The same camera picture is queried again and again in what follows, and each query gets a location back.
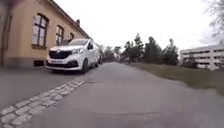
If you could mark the grey asphalt road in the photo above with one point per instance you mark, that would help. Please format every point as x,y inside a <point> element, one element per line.
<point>126,100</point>

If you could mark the row of dark trees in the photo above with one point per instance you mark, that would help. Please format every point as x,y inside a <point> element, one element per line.
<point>151,51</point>

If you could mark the white van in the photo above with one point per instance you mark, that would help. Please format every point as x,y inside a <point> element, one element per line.
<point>71,56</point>

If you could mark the grass strip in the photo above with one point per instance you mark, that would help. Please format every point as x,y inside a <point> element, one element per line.
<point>190,75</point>

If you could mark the grey cobblestone strip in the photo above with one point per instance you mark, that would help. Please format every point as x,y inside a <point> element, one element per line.
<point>40,101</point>

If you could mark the white multi-storey building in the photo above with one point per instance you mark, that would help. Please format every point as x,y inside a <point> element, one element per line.
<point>204,56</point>

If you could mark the yellow building with dark windows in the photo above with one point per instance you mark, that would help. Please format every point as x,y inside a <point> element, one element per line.
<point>21,33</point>

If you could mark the bare tree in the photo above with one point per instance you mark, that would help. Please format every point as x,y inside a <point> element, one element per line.
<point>218,13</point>

